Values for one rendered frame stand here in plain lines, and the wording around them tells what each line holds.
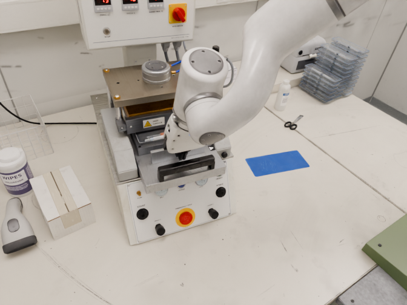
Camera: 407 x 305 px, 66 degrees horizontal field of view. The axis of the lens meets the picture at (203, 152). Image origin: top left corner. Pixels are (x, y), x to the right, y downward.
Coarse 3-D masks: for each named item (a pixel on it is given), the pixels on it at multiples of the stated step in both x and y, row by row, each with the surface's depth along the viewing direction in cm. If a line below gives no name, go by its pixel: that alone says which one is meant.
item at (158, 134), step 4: (160, 128) 89; (164, 128) 89; (140, 132) 87; (144, 132) 87; (148, 132) 87; (152, 132) 87; (156, 132) 88; (160, 132) 88; (140, 136) 86; (144, 136) 86; (148, 136) 86; (152, 136) 86; (156, 136) 86; (160, 136) 86; (140, 140) 84; (144, 140) 84; (148, 140) 85
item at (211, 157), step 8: (184, 160) 79; (192, 160) 79; (200, 160) 79; (208, 160) 80; (160, 168) 76; (168, 168) 76; (176, 168) 77; (184, 168) 78; (192, 168) 79; (160, 176) 77
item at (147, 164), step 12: (132, 144) 88; (144, 156) 85; (156, 156) 81; (168, 156) 83; (192, 156) 86; (216, 156) 87; (144, 168) 81; (156, 168) 82; (204, 168) 83; (216, 168) 83; (144, 180) 78; (156, 180) 78; (168, 180) 79; (180, 180) 80; (192, 180) 82
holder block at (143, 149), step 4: (132, 136) 88; (136, 140) 86; (164, 140) 86; (136, 144) 84; (148, 144) 85; (152, 144) 85; (156, 144) 85; (160, 144) 85; (136, 148) 85; (140, 148) 83; (144, 148) 84; (148, 148) 84; (152, 148) 85; (156, 148) 85; (140, 152) 84; (144, 152) 85; (148, 152) 85
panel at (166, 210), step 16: (224, 160) 93; (224, 176) 94; (128, 192) 84; (144, 192) 86; (176, 192) 89; (192, 192) 91; (208, 192) 93; (144, 208) 87; (160, 208) 89; (176, 208) 91; (192, 208) 93; (208, 208) 95; (224, 208) 97; (144, 224) 88; (160, 224) 90; (176, 224) 92; (192, 224) 94; (144, 240) 89
